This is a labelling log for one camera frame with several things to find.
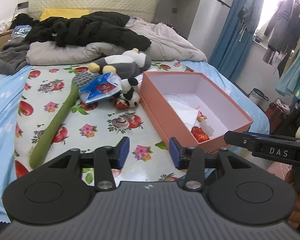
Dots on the white face mask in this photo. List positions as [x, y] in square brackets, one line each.
[187, 114]

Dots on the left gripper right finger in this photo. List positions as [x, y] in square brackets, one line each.
[175, 149]

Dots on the black jacket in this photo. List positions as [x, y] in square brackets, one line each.
[98, 26]

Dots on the blue tissue pack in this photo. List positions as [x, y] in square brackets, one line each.
[102, 87]

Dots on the beige grey duvet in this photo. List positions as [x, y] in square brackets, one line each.
[166, 45]

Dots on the panda plush toy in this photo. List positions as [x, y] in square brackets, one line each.
[129, 92]

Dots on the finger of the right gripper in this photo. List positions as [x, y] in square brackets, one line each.
[240, 139]

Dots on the pink yellow small toy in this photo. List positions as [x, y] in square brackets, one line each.
[201, 117]

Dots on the pink cardboard box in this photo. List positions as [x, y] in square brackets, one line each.
[200, 93]

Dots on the clear plastic wrapper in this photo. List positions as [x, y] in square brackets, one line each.
[207, 128]

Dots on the red snack packet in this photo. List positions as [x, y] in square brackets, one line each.
[199, 134]

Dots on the grey wall cabinet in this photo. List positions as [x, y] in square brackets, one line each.
[181, 13]

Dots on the hanging clothes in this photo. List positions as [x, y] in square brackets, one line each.
[282, 34]

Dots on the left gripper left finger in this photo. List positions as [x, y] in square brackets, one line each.
[121, 151]

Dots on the person's right hand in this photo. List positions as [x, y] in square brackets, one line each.
[298, 204]

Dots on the light blue bed sheet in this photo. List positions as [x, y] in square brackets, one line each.
[11, 90]

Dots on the yellow pillow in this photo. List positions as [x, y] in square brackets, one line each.
[65, 13]

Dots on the dark grey blanket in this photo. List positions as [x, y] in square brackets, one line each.
[13, 56]

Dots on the fruit pattern bed mat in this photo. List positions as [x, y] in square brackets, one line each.
[87, 127]

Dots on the blue curtain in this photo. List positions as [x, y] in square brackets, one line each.
[233, 46]

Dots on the grey penguin plush toy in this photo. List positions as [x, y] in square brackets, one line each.
[129, 64]

